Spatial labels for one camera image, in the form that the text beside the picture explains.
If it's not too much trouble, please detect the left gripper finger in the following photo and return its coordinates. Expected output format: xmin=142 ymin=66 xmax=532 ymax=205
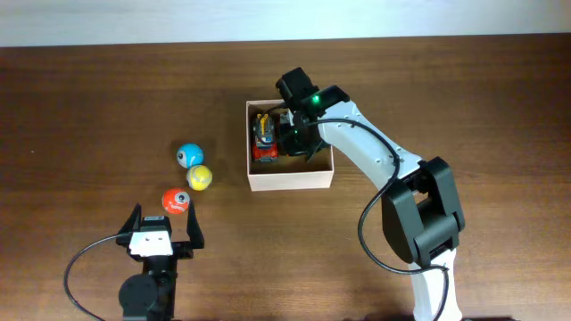
xmin=186 ymin=202 xmax=204 ymax=244
xmin=118 ymin=203 xmax=142 ymax=235

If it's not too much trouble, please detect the red truck with yellow crane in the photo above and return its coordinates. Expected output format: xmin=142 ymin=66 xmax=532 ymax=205
xmin=252 ymin=113 xmax=278 ymax=162

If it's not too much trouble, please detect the red truck with grey top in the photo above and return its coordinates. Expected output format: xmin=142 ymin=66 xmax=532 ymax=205
xmin=279 ymin=113 xmax=291 ymax=126

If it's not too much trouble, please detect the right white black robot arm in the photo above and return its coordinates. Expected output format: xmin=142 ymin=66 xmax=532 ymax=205
xmin=276 ymin=80 xmax=465 ymax=320

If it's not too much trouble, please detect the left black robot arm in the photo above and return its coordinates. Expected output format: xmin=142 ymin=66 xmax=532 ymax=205
xmin=116 ymin=203 xmax=204 ymax=321

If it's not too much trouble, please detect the white cardboard box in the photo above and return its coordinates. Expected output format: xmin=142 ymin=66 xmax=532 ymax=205
xmin=245 ymin=100 xmax=335 ymax=192

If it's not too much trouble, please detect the red toy ball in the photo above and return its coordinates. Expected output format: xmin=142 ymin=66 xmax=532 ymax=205
xmin=161 ymin=188 xmax=190 ymax=215

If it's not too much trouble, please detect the yellow toy ball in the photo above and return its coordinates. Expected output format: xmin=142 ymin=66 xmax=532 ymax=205
xmin=186 ymin=165 xmax=213 ymax=191

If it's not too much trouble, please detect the blue toy ball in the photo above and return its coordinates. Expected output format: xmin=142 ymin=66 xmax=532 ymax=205
xmin=176 ymin=144 xmax=204 ymax=169

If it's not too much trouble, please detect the left black cable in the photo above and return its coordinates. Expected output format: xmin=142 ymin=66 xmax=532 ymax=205
xmin=63 ymin=233 xmax=120 ymax=321

